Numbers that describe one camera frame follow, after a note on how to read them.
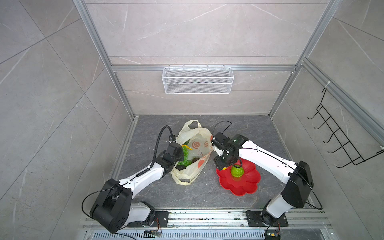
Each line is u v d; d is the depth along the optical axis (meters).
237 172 0.84
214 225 0.73
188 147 1.00
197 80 1.01
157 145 0.62
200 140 1.01
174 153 0.66
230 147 0.56
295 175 0.44
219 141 0.63
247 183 0.85
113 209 0.41
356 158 0.58
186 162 0.91
